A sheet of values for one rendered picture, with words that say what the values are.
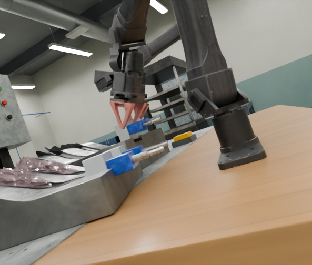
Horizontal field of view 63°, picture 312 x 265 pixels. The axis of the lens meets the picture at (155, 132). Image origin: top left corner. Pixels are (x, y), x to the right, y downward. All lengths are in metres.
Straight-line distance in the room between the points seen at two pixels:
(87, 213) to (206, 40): 0.34
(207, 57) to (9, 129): 1.26
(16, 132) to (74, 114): 7.80
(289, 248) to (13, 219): 0.36
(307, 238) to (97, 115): 8.63
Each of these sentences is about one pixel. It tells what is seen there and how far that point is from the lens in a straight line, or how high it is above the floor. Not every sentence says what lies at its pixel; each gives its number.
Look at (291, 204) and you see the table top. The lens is 0.23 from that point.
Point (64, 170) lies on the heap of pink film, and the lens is 0.59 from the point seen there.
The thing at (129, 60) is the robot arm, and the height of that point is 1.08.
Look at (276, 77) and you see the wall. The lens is 7.16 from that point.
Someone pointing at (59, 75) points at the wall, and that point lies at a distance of 9.70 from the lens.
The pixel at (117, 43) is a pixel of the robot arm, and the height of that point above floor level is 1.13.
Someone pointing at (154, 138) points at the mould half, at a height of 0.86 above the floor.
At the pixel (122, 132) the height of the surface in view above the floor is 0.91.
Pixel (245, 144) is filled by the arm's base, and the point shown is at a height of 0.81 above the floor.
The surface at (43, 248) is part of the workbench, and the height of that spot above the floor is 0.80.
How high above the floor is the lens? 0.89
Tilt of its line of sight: 1 degrees down
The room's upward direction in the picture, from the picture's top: 20 degrees counter-clockwise
